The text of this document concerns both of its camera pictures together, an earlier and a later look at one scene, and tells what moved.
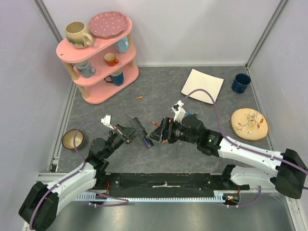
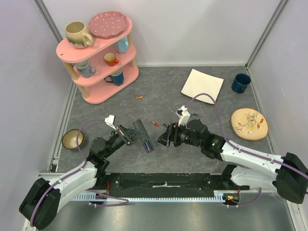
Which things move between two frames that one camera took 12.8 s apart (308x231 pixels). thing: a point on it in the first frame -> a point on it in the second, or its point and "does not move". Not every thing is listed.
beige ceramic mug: (77, 36) does not move
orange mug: (110, 59) does not move
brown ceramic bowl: (68, 139) does not move
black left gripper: (126, 131) does not move
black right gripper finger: (159, 130) -> (164, 135)
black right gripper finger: (155, 136) -> (163, 140)
